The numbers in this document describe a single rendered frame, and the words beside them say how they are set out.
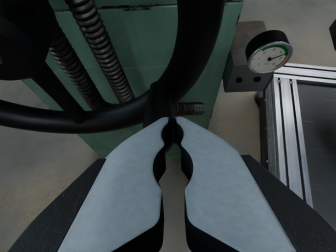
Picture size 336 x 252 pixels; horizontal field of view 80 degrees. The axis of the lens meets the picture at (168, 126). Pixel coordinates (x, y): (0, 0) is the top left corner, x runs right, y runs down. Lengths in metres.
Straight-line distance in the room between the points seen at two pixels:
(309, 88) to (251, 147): 0.34
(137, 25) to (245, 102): 0.86
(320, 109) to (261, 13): 0.93
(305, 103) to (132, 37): 0.75
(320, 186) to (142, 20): 0.72
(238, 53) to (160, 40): 0.14
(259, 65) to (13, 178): 1.09
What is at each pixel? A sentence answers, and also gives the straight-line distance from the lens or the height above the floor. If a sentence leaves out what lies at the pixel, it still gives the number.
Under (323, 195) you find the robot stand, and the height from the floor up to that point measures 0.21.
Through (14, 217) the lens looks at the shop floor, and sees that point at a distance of 1.12.
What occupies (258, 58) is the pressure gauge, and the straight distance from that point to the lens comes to 0.35.
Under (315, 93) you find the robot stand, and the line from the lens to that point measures 1.01.
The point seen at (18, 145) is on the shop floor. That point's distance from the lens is 1.24.
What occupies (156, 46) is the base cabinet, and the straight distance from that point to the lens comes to 0.39.
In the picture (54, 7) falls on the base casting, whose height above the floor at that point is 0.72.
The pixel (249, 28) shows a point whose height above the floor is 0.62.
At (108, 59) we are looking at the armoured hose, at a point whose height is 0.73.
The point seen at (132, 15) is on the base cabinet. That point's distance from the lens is 0.36.
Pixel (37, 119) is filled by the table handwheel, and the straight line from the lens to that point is 0.27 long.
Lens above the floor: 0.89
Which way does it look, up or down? 62 degrees down
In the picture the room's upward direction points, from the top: 6 degrees counter-clockwise
